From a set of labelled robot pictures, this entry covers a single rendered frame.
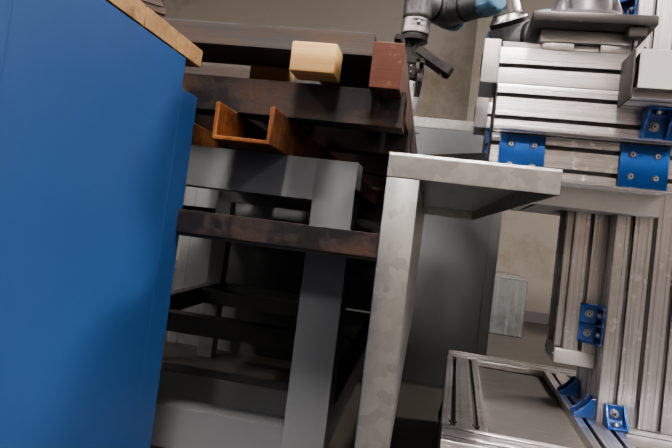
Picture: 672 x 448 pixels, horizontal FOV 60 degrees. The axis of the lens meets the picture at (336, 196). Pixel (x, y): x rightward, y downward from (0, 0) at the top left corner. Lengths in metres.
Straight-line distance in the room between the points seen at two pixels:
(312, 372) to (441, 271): 1.56
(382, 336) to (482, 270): 1.68
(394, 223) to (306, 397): 0.30
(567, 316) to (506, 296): 2.50
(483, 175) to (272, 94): 0.32
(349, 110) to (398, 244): 0.21
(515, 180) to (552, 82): 0.56
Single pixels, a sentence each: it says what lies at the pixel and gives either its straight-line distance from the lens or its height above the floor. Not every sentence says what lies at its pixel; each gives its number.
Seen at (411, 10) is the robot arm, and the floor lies 1.16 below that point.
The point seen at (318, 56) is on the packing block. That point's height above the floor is 0.80.
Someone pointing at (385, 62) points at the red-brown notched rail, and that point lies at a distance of 0.77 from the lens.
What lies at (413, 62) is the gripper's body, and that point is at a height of 1.02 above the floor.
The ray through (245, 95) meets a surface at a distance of 0.85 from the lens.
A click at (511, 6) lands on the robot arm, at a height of 1.29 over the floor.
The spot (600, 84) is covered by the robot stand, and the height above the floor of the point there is 0.91.
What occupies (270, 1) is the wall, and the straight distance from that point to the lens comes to 5.53.
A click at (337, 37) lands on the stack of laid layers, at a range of 0.82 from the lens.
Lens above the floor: 0.59
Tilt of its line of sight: 2 degrees up
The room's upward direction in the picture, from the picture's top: 7 degrees clockwise
